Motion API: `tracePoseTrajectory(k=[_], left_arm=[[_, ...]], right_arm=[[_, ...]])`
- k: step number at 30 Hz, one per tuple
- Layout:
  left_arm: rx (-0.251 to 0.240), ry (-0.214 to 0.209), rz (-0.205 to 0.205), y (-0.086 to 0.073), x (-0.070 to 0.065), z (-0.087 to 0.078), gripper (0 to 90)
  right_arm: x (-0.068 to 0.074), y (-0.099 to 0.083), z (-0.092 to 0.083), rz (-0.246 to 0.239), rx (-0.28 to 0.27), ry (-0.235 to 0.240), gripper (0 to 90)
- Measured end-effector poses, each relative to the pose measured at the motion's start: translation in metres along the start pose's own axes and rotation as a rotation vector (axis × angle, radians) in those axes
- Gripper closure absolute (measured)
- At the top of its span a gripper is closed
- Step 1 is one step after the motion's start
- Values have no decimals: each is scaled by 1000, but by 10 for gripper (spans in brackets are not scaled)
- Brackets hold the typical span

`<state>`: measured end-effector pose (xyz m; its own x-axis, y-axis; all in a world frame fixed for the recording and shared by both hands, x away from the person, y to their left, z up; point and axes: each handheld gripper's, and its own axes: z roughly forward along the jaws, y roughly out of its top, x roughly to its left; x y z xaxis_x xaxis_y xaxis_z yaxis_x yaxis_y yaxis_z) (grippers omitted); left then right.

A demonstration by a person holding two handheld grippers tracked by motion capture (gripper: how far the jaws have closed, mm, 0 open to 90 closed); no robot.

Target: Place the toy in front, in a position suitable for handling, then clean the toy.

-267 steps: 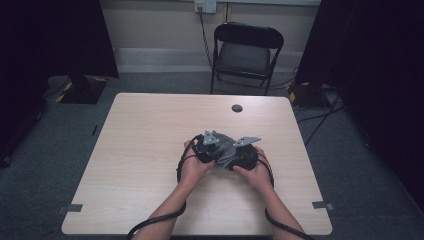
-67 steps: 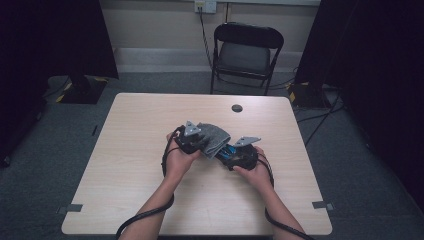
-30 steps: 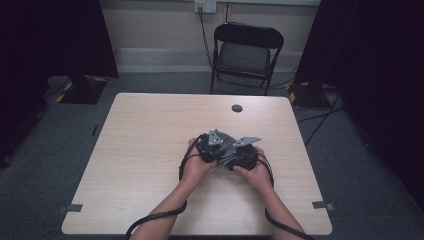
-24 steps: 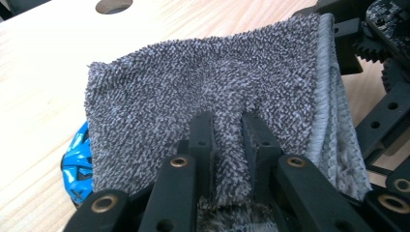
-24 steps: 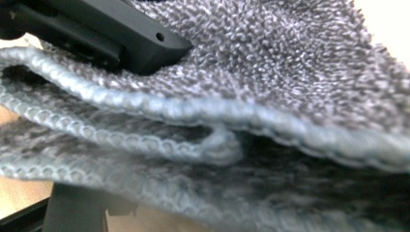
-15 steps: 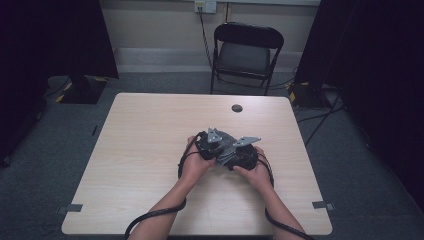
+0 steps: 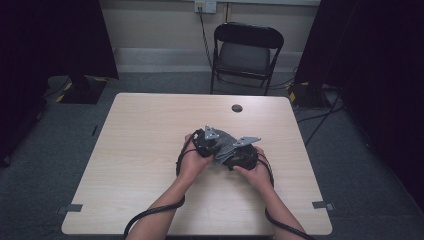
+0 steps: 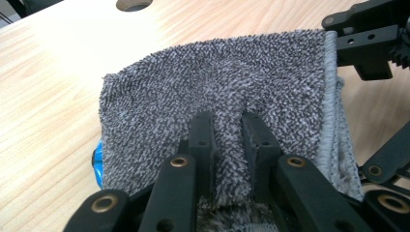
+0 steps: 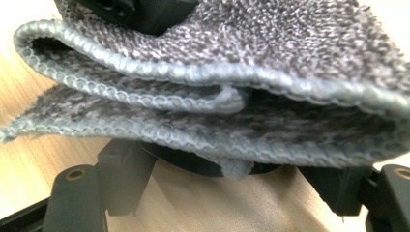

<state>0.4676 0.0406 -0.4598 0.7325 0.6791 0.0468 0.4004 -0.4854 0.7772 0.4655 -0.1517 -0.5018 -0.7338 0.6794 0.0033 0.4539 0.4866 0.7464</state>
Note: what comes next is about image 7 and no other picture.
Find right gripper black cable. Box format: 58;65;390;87
256;151;316;240

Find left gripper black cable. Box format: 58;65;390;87
122;129;202;240

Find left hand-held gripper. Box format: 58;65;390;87
192;124;221;159

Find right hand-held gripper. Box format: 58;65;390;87
226;135;262;171

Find grey tape strip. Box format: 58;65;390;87
56;203;84;215
311;200;334;212

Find person's left hand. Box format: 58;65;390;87
175;133;214;185

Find black socket cable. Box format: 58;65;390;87
198;7;215;70

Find dark curtain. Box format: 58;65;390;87
294;0;424;212
0;0;120;168

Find person's right hand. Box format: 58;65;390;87
232;146;275;197

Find black stand base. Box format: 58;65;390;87
59;74;108;105
288;81;332;110

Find black floor cables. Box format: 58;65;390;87
295;89;346;148

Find black folding chair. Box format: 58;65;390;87
209;21;285;97

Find white wall socket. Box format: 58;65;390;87
194;0;218;14

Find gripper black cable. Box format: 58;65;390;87
122;129;202;240
256;151;316;240

